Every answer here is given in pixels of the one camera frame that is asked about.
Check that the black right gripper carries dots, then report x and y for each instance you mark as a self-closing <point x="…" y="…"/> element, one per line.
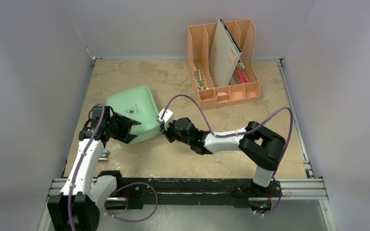
<point x="169" y="130"/>

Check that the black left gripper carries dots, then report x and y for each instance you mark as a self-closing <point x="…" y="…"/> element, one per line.
<point x="125" y="124"/>

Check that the green medicine case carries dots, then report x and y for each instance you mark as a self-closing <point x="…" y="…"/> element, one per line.
<point x="137" y="104"/>

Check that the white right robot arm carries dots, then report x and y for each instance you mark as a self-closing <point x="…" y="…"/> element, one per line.
<point x="261" y="145"/>

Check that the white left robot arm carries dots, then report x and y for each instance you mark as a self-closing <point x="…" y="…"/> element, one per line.
<point x="77" y="206"/>

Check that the blue white stapler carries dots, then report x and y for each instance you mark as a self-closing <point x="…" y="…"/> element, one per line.
<point x="104" y="155"/>

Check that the peach desk file organizer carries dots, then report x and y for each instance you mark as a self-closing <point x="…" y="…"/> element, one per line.
<point x="199" y="42"/>

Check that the pink item in organizer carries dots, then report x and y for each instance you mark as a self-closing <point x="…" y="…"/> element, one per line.
<point x="242" y="76"/>

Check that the beige folder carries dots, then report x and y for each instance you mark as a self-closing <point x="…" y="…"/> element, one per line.
<point x="225" y="52"/>

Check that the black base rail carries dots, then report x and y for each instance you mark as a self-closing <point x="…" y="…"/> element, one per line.
<point x="238" y="193"/>

